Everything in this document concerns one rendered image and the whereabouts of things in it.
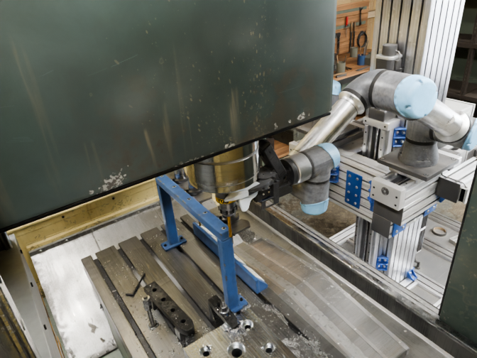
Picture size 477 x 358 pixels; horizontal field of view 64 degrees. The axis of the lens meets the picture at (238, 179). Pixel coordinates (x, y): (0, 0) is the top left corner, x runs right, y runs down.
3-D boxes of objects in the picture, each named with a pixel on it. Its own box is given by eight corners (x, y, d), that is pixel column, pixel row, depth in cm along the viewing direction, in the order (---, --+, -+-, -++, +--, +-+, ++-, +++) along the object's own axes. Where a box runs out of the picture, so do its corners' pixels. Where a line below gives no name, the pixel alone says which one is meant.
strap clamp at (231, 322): (218, 317, 126) (214, 284, 119) (242, 345, 117) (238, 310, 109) (210, 322, 125) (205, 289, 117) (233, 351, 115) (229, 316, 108)
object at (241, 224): (243, 219, 121) (243, 217, 121) (253, 226, 117) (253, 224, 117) (224, 227, 118) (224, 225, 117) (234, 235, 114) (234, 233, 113)
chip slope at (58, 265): (208, 221, 223) (203, 182, 210) (289, 292, 171) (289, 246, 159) (47, 295, 181) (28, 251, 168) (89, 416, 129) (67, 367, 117)
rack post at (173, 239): (181, 236, 166) (170, 175, 152) (187, 241, 163) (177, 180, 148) (160, 245, 162) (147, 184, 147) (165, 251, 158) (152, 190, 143)
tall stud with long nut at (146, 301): (155, 319, 128) (147, 291, 121) (158, 325, 125) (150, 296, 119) (147, 324, 126) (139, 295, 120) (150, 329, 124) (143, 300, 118)
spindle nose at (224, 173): (174, 177, 86) (165, 127, 80) (228, 153, 95) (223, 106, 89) (218, 204, 75) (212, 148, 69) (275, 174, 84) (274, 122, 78)
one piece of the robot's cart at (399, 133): (365, 133, 191) (367, 116, 187) (406, 146, 175) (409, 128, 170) (359, 135, 189) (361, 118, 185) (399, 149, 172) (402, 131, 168)
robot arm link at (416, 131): (417, 128, 159) (422, 96, 153) (448, 137, 149) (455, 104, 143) (398, 136, 154) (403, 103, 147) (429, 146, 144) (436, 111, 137)
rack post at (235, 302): (240, 295, 134) (233, 226, 120) (248, 305, 130) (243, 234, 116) (216, 310, 129) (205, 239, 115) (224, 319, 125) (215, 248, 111)
